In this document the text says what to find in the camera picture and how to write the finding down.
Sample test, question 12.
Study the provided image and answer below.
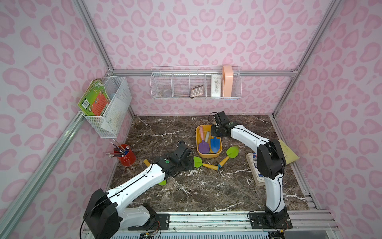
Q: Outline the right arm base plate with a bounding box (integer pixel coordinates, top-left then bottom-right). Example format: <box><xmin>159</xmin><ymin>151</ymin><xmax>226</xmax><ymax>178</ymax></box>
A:
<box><xmin>247</xmin><ymin>212</ymin><xmax>293</xmax><ymax>230</ymax></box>

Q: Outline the green shovel yellow handle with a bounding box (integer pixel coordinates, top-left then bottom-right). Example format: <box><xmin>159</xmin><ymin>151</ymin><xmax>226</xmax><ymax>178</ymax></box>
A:
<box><xmin>218</xmin><ymin>145</ymin><xmax>240</xmax><ymax>169</ymax></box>

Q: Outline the white wire wall shelf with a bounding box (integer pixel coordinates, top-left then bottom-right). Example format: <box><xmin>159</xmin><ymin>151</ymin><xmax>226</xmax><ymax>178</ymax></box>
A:
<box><xmin>150</xmin><ymin>66</ymin><xmax>242</xmax><ymax>100</ymax></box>

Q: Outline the purple shovel pink handle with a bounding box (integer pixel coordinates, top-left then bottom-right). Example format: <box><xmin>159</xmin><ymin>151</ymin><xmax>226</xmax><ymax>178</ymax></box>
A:
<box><xmin>199</xmin><ymin>126</ymin><xmax>210</xmax><ymax>154</ymax></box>

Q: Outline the small calculator on shelf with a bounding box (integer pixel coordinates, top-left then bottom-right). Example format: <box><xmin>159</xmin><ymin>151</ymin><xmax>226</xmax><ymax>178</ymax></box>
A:
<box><xmin>191</xmin><ymin>85</ymin><xmax>205</xmax><ymax>98</ymax></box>

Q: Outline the white box on shelf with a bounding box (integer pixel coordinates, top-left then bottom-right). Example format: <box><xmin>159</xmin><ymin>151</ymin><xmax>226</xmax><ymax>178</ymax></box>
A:
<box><xmin>210</xmin><ymin>75</ymin><xmax>222</xmax><ymax>97</ymax></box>

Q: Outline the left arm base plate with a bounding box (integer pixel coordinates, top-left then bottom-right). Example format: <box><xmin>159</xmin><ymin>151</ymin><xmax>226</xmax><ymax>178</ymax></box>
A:
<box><xmin>128</xmin><ymin>213</ymin><xmax>170</xmax><ymax>231</ymax></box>

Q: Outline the white mesh wall basket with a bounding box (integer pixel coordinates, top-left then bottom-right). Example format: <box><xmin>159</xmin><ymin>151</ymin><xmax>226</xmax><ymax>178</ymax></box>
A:
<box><xmin>79</xmin><ymin>76</ymin><xmax>132</xmax><ymax>139</ymax></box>

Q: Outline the red pen cup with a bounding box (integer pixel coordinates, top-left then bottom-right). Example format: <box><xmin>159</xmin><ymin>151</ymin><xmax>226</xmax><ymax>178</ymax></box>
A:
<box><xmin>118</xmin><ymin>144</ymin><xmax>136</xmax><ymax>167</ymax></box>

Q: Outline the blue shovel wooden handle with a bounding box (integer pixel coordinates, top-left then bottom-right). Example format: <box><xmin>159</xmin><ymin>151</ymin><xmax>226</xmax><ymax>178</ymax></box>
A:
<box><xmin>210</xmin><ymin>136</ymin><xmax>220</xmax><ymax>153</ymax></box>

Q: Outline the orange storage box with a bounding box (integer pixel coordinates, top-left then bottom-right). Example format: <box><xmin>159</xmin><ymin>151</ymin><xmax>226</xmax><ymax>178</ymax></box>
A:
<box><xmin>196</xmin><ymin>125</ymin><xmax>223</xmax><ymax>158</ymax></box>

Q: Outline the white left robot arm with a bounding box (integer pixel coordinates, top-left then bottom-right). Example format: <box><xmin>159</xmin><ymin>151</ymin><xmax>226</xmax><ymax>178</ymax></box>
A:
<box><xmin>83</xmin><ymin>141</ymin><xmax>194</xmax><ymax>239</ymax></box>

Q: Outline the white paper in basket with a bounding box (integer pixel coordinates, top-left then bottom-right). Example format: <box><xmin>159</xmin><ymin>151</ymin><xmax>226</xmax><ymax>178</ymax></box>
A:
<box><xmin>100</xmin><ymin>97</ymin><xmax>127</xmax><ymax>134</ymax></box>

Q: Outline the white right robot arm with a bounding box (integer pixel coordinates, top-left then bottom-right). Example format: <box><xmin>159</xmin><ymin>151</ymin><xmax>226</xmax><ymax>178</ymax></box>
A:
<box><xmin>211</xmin><ymin>111</ymin><xmax>287</xmax><ymax>227</ymax></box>

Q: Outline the green shovel under left arm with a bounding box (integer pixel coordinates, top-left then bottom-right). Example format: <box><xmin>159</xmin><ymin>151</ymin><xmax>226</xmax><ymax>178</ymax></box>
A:
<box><xmin>143</xmin><ymin>159</ymin><xmax>167</xmax><ymax>186</ymax></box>

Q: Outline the light blue shovel white handle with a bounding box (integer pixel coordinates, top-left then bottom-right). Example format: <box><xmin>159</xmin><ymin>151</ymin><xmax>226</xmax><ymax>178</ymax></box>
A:
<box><xmin>205</xmin><ymin>131</ymin><xmax>210</xmax><ymax>143</ymax></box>

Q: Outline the green red book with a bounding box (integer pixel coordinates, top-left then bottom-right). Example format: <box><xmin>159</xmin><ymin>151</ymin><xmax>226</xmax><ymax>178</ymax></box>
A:
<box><xmin>78</xmin><ymin>79</ymin><xmax>111</xmax><ymax>116</ymax></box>

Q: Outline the pink box on shelf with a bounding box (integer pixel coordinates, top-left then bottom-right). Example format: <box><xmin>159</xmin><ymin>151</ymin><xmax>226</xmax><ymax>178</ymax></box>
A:
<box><xmin>222</xmin><ymin>65</ymin><xmax>234</xmax><ymax>98</ymax></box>

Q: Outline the yellow-green paper booklet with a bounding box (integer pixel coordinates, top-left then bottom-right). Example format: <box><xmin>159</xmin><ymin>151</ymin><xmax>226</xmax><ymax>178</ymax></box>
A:
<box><xmin>279</xmin><ymin>139</ymin><xmax>300</xmax><ymax>165</ymax></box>

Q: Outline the green shovel blue-tipped handle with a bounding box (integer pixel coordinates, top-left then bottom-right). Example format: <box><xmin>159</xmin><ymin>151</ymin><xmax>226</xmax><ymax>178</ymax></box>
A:
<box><xmin>194</xmin><ymin>156</ymin><xmax>219</xmax><ymax>171</ymax></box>

